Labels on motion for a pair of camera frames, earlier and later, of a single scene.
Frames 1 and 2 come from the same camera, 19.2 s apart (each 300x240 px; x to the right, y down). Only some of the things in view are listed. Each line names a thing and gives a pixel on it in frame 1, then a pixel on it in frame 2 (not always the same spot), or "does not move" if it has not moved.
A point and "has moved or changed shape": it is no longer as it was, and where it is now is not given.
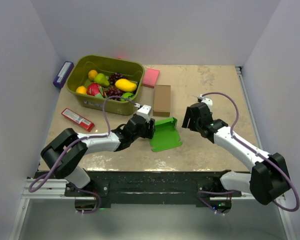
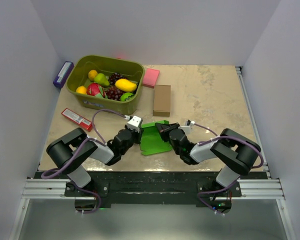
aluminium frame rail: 52,189 does not move
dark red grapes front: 112,91 does not move
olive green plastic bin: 109,84 does not move
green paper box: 166,135 has moved or changed shape
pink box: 151,76 does not move
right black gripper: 187,116 -> 164,129
